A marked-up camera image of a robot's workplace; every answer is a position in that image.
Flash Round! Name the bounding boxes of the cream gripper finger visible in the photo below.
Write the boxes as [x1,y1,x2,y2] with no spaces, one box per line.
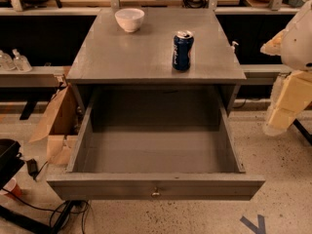
[263,70,312,137]

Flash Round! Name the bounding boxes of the blue pepsi can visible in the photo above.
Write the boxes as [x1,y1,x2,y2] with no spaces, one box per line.
[172,30,194,71]

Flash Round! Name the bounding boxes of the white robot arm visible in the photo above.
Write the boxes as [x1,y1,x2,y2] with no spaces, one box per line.
[260,0,312,137]

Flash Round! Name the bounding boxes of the open grey top drawer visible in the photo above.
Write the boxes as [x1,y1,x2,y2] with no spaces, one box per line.
[47,86,265,200]

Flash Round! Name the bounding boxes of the brass drawer knob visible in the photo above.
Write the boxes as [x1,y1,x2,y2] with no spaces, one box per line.
[151,187,161,198]

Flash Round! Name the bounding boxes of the black chair base leg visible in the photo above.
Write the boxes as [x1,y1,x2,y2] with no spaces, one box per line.
[293,119,312,145]

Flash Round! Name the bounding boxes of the small white pump bottle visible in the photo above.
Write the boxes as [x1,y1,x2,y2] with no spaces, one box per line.
[231,41,239,54]

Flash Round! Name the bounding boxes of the white ceramic bowl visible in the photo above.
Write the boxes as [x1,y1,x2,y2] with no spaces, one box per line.
[115,8,145,33]

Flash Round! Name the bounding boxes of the brown cardboard box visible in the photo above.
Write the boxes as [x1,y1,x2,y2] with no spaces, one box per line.
[29,85,78,165]

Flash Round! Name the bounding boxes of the black power adapter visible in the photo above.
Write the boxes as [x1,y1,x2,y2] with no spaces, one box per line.
[26,159,38,176]

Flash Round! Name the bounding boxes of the clear sanitizer bottle right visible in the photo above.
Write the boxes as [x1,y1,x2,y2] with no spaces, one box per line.
[13,49,32,72]

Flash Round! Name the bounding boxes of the clear sanitizer bottle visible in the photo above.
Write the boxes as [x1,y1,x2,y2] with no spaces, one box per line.
[0,50,16,71]
[13,49,32,72]

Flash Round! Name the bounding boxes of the clear sanitizer bottle left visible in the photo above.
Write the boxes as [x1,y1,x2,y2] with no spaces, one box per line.
[0,50,16,71]

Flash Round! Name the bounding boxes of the black bin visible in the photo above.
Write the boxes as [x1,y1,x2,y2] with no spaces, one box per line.
[0,138,24,189]

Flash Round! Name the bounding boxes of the red plastic cup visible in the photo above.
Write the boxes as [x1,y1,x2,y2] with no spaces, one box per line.
[0,177,21,200]

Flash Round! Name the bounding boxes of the black floor cables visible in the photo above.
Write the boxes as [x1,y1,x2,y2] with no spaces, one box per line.
[0,187,92,234]

